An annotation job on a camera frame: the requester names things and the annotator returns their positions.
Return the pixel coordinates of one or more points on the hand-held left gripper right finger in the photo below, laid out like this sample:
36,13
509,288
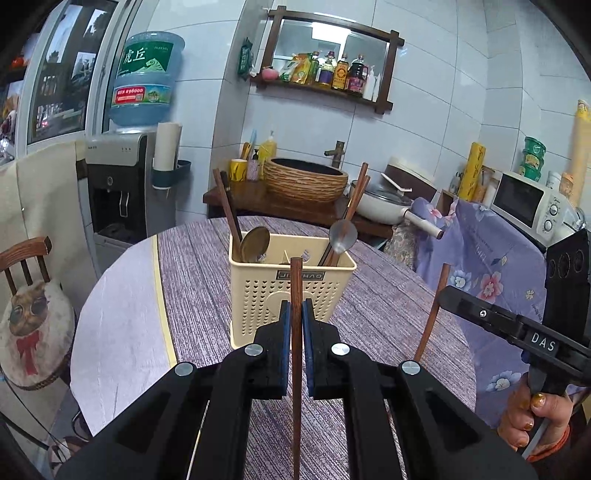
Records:
309,337

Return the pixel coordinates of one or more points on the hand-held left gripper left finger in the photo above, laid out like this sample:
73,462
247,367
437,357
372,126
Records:
285,332

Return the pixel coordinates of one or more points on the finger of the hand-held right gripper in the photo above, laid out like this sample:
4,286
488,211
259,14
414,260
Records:
480,314

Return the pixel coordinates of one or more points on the cream perforated utensil basket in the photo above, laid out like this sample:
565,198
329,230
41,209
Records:
258,295

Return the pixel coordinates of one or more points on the brown wooden chopstick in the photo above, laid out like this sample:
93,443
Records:
427,332
220,194
366,182
296,286
364,168

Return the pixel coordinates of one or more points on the metal spoon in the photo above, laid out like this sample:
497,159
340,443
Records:
344,235
255,244

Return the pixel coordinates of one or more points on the person's right hand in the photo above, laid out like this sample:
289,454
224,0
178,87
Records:
519,415

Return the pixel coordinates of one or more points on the purple floral cloth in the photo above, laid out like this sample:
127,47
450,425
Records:
489,258

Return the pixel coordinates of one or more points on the purple striped tablecloth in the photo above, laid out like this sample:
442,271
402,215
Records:
198,277

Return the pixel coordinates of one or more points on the beige patterned cloth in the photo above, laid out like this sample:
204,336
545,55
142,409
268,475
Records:
401,242

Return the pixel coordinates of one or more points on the white microwave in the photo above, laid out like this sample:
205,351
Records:
521,203

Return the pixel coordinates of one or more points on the dark wooden counter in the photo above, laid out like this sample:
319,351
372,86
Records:
258,201

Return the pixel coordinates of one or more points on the yellow wrap roll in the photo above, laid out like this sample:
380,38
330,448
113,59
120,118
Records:
475,170

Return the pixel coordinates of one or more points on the white pan with lid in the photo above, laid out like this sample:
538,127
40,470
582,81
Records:
383,207

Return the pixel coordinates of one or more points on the woven basin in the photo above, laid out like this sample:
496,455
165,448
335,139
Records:
304,182

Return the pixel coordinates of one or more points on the white ladle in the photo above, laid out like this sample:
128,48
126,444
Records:
399,184

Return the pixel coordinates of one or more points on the white jar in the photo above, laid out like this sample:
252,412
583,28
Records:
553,179

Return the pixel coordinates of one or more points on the cream rice cooker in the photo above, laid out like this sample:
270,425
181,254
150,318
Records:
411,168

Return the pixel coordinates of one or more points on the small patterned bottle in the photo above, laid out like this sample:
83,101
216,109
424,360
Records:
252,170

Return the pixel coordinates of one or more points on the yellow cup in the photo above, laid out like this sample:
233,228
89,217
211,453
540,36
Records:
238,170

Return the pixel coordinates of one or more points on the yellow soap bottle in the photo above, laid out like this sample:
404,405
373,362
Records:
268,152

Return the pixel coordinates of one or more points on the brass faucet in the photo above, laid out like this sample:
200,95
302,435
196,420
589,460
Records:
337,154

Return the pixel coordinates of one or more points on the pale yellow large roll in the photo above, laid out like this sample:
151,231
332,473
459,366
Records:
581,143

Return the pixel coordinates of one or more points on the dark teal roll holder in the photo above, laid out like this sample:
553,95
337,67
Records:
178,173

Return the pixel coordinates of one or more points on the blue toothbrush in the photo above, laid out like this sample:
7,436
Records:
252,141

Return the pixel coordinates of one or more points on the grey water dispenser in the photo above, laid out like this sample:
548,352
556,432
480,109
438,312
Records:
115,184

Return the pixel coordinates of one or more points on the cat print cushion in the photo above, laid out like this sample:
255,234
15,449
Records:
37,332

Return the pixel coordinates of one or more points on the white bottle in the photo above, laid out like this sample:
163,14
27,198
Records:
371,85

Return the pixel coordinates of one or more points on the pink peach ornament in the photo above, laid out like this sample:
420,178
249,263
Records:
269,74

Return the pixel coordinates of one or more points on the dark sauce bottle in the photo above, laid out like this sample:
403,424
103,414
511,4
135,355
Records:
356,78

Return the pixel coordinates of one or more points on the yellow food bag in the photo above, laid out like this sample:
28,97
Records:
298,69

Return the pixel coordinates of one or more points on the purple label bottle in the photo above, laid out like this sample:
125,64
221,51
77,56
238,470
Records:
327,71

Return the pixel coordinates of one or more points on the amber oil bottle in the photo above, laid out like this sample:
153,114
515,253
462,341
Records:
340,74

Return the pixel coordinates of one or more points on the green bottle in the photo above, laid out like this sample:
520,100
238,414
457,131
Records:
315,67

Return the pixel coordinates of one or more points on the wooden chair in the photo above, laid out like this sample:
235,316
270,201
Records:
23,251

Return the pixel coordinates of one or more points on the green hanging packet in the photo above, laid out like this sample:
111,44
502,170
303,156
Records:
244,57

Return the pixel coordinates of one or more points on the blue water jug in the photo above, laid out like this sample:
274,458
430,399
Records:
145,83

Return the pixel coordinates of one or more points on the sliding window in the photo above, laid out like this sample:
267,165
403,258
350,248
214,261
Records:
60,69

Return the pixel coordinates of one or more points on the wooden framed wall shelf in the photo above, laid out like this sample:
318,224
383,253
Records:
272,46

